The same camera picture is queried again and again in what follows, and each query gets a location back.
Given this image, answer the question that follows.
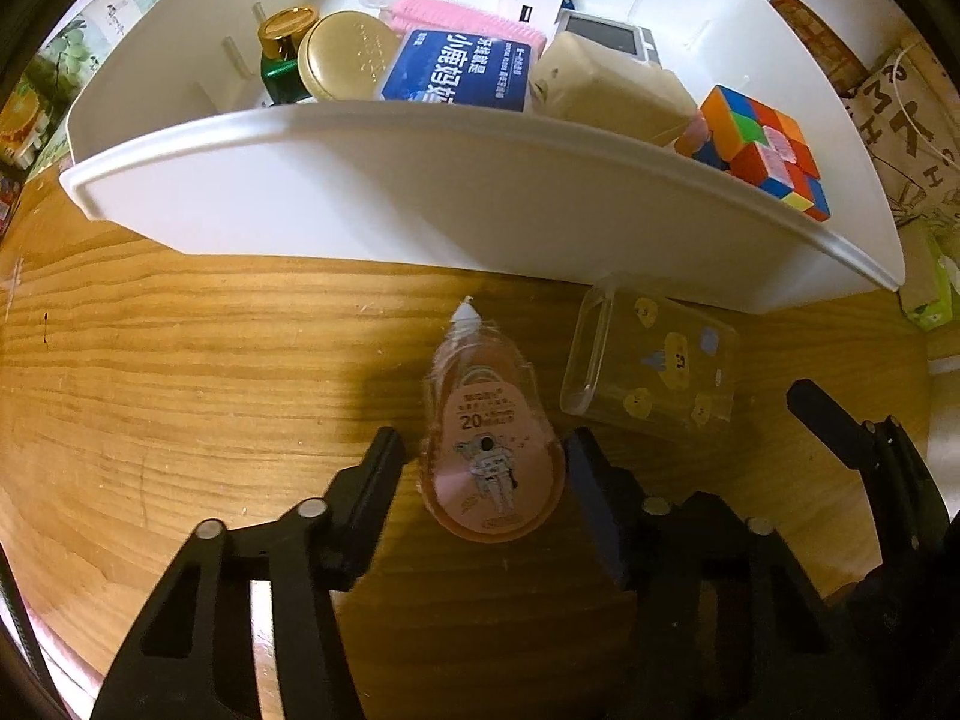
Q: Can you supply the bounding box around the white plastic storage bin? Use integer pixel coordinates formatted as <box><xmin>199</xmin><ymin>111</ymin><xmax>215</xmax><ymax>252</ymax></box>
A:
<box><xmin>62</xmin><ymin>0</ymin><xmax>905</xmax><ymax>314</ymax></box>

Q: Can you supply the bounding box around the orange juice carton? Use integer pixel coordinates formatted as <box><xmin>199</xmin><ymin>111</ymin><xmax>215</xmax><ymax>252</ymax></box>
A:
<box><xmin>0</xmin><ymin>76</ymin><xmax>50</xmax><ymax>169</ymax></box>

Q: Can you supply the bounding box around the beige packet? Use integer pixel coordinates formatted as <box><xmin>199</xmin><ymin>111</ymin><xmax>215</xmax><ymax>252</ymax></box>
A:
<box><xmin>529</xmin><ymin>32</ymin><xmax>698</xmax><ymax>146</ymax></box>

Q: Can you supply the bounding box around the white handheld game console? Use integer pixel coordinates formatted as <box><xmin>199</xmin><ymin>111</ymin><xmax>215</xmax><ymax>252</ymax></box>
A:
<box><xmin>558</xmin><ymin>8</ymin><xmax>661</xmax><ymax>65</ymax></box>

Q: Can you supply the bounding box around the green tissue pack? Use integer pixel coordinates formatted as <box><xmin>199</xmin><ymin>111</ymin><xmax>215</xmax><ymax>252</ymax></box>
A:
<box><xmin>898</xmin><ymin>218</ymin><xmax>958</xmax><ymax>332</ymax></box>

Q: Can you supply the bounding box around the letter-printed canvas bag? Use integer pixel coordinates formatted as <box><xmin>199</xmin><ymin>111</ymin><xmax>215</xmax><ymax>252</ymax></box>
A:
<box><xmin>844</xmin><ymin>32</ymin><xmax>958</xmax><ymax>236</ymax></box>

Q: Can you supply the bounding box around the clear plastic sticker box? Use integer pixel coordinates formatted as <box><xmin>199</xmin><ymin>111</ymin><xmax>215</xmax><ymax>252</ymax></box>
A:
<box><xmin>560</xmin><ymin>277</ymin><xmax>739</xmax><ymax>442</ymax></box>

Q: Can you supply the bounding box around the pink hair comb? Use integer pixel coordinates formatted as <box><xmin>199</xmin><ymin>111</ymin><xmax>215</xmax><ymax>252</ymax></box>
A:
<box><xmin>358</xmin><ymin>0</ymin><xmax>547</xmax><ymax>54</ymax></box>

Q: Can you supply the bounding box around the white charger block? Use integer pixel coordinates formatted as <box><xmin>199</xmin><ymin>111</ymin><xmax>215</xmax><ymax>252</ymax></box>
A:
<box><xmin>498</xmin><ymin>0</ymin><xmax>563</xmax><ymax>34</ymax></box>

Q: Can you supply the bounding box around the round yellow compact tin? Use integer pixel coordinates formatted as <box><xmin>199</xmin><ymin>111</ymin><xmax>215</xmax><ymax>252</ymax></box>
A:
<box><xmin>298</xmin><ymin>10</ymin><xmax>402</xmax><ymax>101</ymax></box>

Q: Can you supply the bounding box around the colourful rubik's cube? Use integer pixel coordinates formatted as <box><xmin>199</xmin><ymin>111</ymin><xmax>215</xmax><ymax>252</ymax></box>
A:
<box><xmin>672</xmin><ymin>85</ymin><xmax>832</xmax><ymax>223</ymax></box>

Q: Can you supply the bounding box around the blue white card box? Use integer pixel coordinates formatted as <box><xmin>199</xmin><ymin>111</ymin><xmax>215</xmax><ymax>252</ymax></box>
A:
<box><xmin>379</xmin><ymin>28</ymin><xmax>534</xmax><ymax>112</ymax></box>

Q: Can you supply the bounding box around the pink correction tape dispenser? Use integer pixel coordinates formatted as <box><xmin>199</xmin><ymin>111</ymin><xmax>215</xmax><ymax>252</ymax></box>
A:
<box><xmin>418</xmin><ymin>299</ymin><xmax>566</xmax><ymax>544</ymax></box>

